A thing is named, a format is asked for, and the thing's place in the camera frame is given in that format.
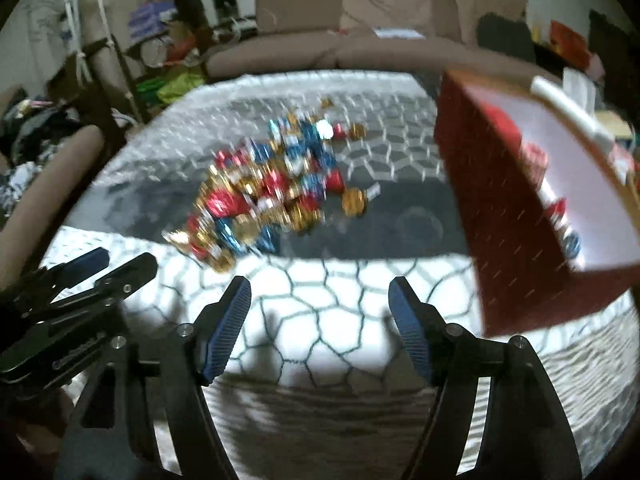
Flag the blue wrapped candy in box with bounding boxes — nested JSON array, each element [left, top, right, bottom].
[[561, 231, 582, 260]]

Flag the large red gift box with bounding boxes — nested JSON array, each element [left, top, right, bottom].
[[434, 72, 639, 337]]

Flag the patterned grey table cloth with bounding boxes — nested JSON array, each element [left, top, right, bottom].
[[39, 69, 640, 480]]

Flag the lone gold candy on cloth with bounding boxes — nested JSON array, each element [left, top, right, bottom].
[[320, 98, 334, 110]]

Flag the white tissue box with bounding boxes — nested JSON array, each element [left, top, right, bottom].
[[562, 67, 597, 115]]

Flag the dark bag on sofa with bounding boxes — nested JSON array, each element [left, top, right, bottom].
[[476, 13, 536, 63]]

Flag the white papers on sofa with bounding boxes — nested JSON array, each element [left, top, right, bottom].
[[373, 28, 425, 40]]

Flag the orange gift box background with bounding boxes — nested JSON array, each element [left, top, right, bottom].
[[549, 21, 591, 70]]

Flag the brown sofa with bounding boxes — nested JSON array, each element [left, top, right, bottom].
[[205, 0, 543, 86]]

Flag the right brown cushion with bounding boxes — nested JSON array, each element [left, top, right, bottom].
[[454, 0, 528, 46]]

